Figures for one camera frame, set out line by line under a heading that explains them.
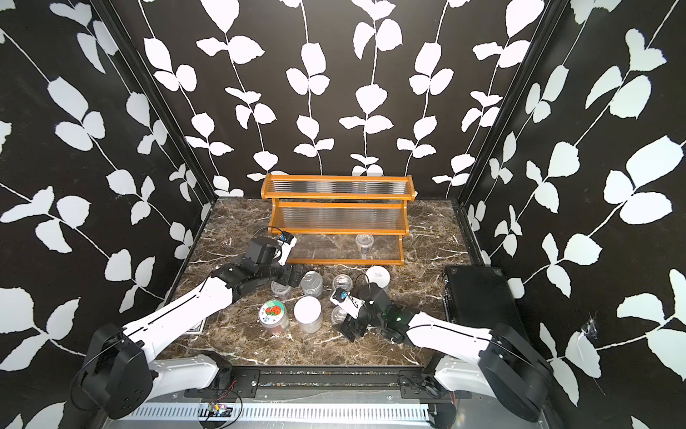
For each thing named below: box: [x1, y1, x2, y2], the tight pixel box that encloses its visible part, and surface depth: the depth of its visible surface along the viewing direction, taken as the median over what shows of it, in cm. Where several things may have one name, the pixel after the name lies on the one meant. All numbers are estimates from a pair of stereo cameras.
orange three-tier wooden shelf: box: [260, 173, 417, 266], surface depth 113 cm
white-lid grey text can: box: [292, 294, 324, 334], surface depth 81 cm
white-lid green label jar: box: [366, 264, 392, 290], surface depth 89 cm
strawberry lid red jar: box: [258, 299, 289, 330], surface depth 81 cm
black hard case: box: [443, 265, 525, 329], surface depth 90 cm
